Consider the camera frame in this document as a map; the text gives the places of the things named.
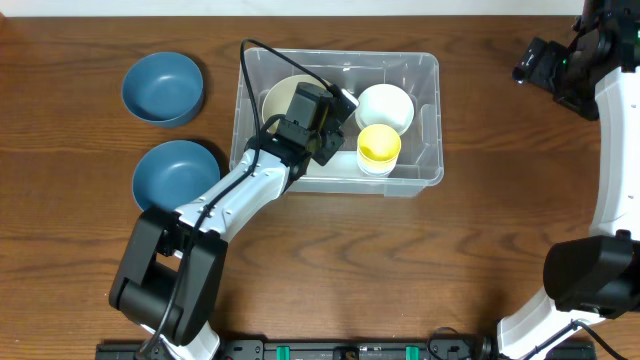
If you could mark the yellow cup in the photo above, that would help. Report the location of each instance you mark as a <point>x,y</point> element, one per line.
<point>379,143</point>
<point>375,164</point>

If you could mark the white small bowl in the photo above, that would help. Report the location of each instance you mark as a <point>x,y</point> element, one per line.
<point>385,104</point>

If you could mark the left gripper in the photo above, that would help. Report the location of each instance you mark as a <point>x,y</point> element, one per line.
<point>331,145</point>

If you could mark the white cup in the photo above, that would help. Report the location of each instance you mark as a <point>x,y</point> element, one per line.
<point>377,173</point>

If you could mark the blue bowl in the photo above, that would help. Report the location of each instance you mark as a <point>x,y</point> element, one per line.
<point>164,89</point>
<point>174,173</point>

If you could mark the clear plastic storage bin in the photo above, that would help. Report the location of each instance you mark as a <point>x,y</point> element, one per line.
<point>420,163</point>

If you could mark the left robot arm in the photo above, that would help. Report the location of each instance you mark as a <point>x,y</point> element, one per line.
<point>169,276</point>

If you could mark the cream large bowl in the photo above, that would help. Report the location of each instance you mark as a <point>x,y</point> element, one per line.
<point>278,98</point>

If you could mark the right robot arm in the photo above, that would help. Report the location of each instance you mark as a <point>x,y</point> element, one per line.
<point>589,280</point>

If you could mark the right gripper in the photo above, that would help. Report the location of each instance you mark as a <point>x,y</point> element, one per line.
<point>536,60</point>

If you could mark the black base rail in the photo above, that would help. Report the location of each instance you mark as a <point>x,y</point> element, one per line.
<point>439,348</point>

